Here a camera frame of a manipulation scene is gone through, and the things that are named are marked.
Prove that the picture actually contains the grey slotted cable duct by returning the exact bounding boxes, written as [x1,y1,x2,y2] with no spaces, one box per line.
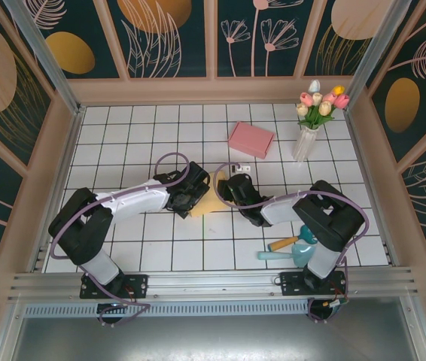
[23,300,310,317]

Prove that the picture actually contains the grey metal sheet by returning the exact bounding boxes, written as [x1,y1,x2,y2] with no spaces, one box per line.
[0,300,426,361]

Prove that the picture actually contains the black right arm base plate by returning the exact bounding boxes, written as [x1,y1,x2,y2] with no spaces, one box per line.
[279,271,348,298]

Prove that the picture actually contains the artificial tulip bouquet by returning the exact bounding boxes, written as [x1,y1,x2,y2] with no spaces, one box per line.
[296,79,351,132]

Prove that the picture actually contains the aluminium side rail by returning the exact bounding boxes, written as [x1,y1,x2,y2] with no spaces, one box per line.
[28,106,86,274]
[344,106,400,266]

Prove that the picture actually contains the light blue toy shovel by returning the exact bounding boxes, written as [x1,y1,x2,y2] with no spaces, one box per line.
[257,242,318,268]

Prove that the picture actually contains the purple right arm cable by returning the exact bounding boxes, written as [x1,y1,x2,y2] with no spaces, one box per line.
[213,162,370,324]

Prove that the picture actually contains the teal rake with wooden handle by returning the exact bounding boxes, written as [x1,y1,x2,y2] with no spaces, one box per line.
[267,224,318,252]

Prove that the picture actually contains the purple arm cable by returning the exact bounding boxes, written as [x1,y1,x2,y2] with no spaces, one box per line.
[213,162,370,324]
[50,151,191,326]

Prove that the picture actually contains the white ribbed vase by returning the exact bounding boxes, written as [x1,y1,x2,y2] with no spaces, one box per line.
[292,126,319,162]

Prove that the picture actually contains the yellow paper box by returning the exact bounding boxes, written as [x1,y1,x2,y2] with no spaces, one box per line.
[190,171,233,218]

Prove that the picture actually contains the black round cable port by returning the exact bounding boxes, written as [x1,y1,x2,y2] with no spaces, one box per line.
[306,299,349,323]
[96,302,131,327]

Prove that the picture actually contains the pink paper box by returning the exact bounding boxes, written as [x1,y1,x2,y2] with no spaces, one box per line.
[227,120,276,159]

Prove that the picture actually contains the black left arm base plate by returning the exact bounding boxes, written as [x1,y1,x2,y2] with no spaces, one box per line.
[80,273,149,300]

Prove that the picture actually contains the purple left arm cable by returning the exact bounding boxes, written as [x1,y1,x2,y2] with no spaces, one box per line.
[50,151,191,326]

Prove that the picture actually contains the aluminium mounting rail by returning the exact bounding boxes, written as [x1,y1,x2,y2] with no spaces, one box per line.
[8,267,419,302]

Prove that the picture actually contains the aluminium frame post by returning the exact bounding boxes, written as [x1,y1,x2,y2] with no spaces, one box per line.
[2,0,86,114]
[342,0,413,110]

